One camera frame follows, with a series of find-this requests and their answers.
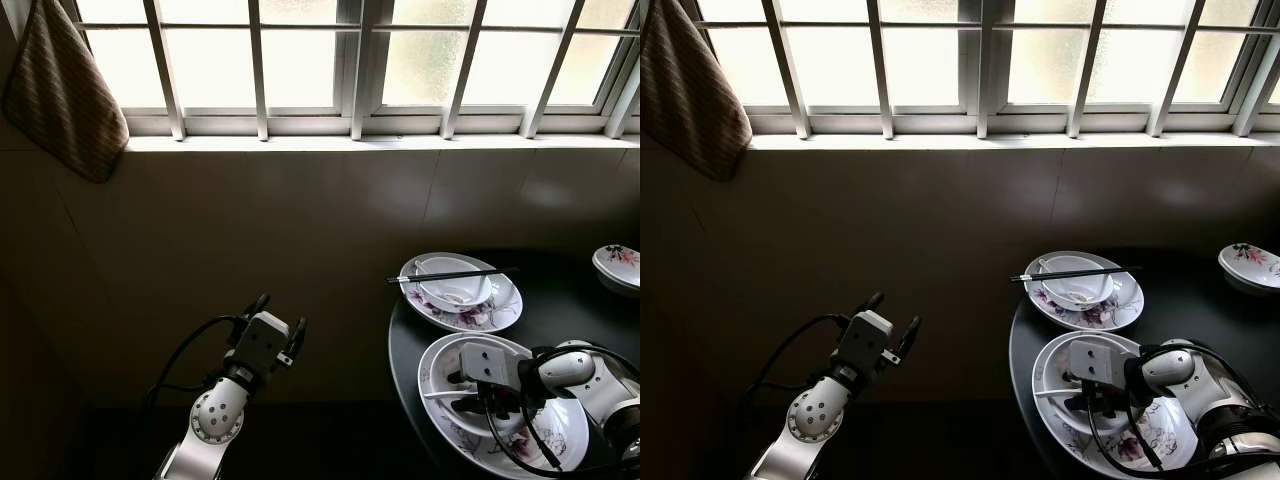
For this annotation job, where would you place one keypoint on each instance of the white ceramic spoon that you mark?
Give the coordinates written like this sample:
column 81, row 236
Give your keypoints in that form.
column 1055, row 392
column 445, row 394

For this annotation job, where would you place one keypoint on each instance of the large floral plate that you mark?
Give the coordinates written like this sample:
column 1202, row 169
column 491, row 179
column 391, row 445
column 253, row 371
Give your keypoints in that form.
column 438, row 370
column 1050, row 380

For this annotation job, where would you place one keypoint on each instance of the small floral plate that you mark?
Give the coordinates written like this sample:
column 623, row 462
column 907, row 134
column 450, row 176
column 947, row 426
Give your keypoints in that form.
column 505, row 312
column 1127, row 310

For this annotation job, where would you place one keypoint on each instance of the small white ceramic bowl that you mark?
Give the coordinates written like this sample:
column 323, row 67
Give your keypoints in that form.
column 455, row 292
column 1080, row 292

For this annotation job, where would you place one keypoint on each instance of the black chopstick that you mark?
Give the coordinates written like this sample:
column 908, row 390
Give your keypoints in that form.
column 1075, row 273
column 450, row 275

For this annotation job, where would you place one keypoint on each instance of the round black table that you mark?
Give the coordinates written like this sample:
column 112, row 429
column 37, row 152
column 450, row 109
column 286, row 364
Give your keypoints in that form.
column 560, row 310
column 1190, row 310

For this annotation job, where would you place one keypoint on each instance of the small floral bowl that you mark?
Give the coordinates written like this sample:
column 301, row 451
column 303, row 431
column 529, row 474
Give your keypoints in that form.
column 618, row 265
column 1250, row 262

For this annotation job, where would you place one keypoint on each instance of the white barred window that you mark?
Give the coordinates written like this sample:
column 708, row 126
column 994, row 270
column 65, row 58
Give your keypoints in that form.
column 258, row 70
column 880, row 70

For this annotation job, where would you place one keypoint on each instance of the brown striped hanging cloth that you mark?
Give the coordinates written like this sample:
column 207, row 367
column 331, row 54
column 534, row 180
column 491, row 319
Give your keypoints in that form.
column 60, row 100
column 690, row 100

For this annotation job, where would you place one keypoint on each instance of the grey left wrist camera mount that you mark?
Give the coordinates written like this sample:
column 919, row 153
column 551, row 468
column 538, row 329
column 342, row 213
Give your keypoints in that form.
column 260, row 345
column 865, row 342

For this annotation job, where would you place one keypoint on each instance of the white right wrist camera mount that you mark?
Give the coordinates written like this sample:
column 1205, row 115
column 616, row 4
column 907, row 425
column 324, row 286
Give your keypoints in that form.
column 1095, row 362
column 490, row 362

